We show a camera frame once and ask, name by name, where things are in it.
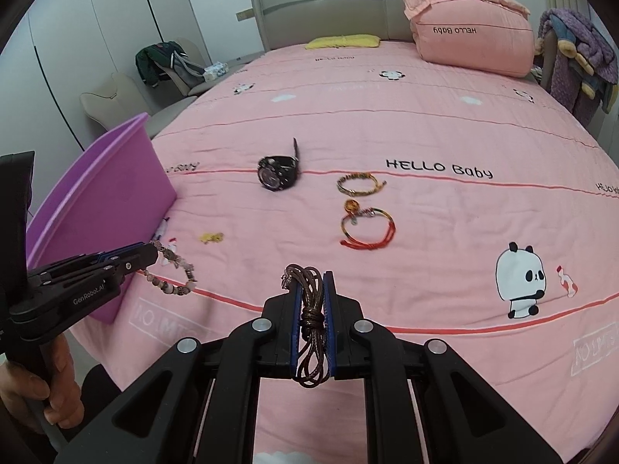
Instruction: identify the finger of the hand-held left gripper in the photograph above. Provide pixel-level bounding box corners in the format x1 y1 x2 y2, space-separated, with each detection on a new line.
28 242 159 280
41 250 161 297

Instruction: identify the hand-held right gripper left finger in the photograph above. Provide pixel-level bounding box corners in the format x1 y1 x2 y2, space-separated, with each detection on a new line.
53 270 304 464

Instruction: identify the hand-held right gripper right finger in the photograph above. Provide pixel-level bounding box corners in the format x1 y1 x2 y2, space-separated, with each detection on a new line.
324 270 564 464

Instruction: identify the brown leather cord bracelet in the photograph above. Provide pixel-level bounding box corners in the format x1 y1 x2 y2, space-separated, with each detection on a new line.
281 264 335 388

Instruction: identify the beaded stone bracelet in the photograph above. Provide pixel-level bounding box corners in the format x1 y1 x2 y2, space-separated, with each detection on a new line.
144 239 198 297

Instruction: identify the purple plastic bin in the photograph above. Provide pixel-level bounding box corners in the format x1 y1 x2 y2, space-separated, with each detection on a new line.
26 113 178 324

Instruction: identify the person's left hand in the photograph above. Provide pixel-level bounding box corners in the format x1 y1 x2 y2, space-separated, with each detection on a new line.
0 336 86 435

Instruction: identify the black wristwatch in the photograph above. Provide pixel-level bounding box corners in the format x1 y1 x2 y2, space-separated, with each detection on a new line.
256 138 301 192

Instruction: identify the beige chair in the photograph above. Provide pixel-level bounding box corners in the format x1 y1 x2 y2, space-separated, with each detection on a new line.
79 74 199 132
169 38 265 98

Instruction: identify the dark green jacket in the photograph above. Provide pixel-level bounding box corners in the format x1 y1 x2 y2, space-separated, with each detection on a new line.
135 41 190 88

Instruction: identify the white wardrobe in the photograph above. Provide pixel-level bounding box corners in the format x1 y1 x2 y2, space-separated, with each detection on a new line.
0 0 210 165

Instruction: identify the pink printed bedspread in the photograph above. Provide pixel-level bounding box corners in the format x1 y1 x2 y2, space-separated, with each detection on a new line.
68 41 619 464

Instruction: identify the yellow cloth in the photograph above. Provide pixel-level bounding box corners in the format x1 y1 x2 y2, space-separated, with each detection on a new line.
305 34 381 50

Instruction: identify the beige headboard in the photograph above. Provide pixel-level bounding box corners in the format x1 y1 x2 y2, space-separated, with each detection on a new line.
251 0 510 52

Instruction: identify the pink pillow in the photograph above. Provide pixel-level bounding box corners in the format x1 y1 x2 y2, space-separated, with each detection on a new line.
384 0 535 78

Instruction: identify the purple blanket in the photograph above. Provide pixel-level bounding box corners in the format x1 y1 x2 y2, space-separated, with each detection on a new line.
536 8 619 127

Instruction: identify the red string bracelet amber bead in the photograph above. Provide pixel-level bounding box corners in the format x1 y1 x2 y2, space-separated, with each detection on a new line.
339 198 396 251

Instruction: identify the brown gold braided bracelet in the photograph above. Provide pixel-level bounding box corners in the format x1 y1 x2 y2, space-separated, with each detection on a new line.
337 172 388 197

